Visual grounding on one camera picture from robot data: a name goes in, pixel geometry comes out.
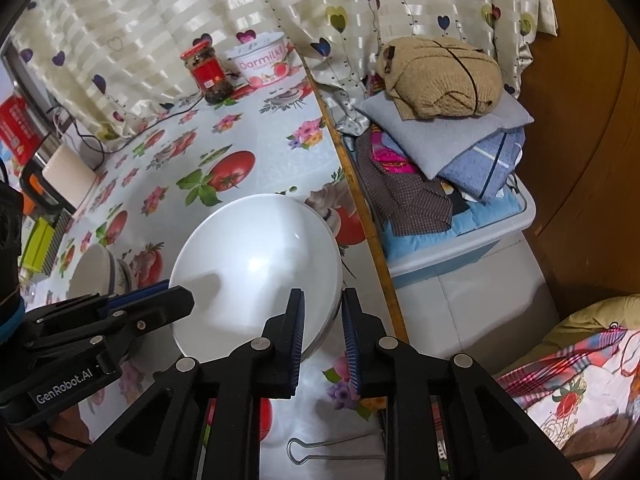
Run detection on stainless steel bowl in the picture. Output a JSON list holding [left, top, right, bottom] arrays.
[[116, 259, 136, 294]]

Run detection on person's left hand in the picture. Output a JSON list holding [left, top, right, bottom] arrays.
[[6, 405, 91, 479]]

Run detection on plaid floral bedding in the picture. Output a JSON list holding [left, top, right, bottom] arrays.
[[491, 294, 640, 466]]

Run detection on lime green box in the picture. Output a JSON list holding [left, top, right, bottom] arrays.
[[21, 218, 54, 273]]

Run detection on striped tray box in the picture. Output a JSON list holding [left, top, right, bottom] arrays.
[[41, 209, 74, 276]]

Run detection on floral vinyl tablecloth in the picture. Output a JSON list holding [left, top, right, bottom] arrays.
[[35, 68, 398, 437]]

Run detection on electric kettle white black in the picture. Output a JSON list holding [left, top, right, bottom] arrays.
[[20, 144, 98, 214]]

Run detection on red snack package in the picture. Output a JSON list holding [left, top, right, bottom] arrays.
[[0, 94, 41, 166]]

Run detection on light blue storage box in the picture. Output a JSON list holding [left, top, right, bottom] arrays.
[[381, 174, 536, 288]]

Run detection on red-lidded sauce jar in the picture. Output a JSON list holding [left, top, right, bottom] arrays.
[[180, 40, 233, 105]]

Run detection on dark checkered garment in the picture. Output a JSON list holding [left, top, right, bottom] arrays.
[[355, 130, 452, 236]]

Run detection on cream heart-pattern curtain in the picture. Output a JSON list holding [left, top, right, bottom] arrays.
[[9, 0, 558, 136]]

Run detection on white yogurt tub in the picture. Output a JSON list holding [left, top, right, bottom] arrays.
[[224, 32, 290, 89]]

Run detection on folded blue cloth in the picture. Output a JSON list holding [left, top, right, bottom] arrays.
[[438, 127, 526, 202]]

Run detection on folded grey cloth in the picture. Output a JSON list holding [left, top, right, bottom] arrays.
[[356, 91, 534, 179]]

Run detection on brown knitted hat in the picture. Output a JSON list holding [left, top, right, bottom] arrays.
[[376, 36, 503, 120]]

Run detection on black power cable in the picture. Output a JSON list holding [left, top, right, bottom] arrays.
[[46, 93, 206, 157]]

